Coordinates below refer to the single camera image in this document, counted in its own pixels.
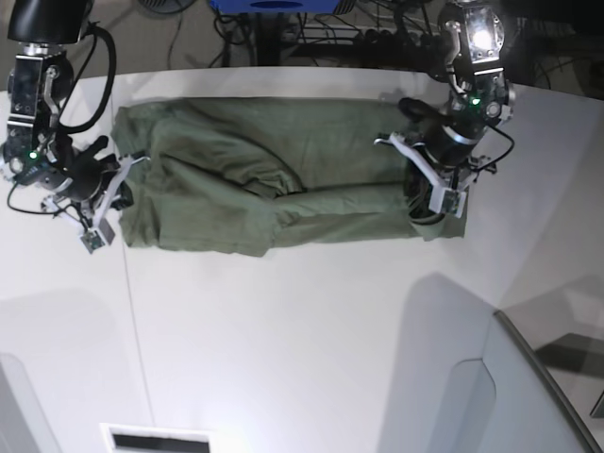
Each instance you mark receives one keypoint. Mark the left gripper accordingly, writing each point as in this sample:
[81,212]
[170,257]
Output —
[442,155]

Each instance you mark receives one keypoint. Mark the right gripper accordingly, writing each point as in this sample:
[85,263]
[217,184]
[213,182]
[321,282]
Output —
[92,186]

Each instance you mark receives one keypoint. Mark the green t-shirt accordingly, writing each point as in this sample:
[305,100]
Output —
[247,175]

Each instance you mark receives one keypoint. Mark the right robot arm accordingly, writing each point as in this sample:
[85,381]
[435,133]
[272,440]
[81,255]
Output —
[39,148]

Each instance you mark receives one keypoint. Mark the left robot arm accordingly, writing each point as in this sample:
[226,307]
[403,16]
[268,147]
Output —
[468,61]

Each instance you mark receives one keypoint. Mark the blue box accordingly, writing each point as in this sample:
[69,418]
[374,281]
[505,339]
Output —
[275,6]

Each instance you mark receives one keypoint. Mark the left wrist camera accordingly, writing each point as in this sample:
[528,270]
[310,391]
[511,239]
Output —
[444,200]

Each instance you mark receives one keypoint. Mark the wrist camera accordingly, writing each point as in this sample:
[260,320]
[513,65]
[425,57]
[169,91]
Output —
[444,200]
[97,237]

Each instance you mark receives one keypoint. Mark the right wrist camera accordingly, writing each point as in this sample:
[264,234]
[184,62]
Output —
[97,237]

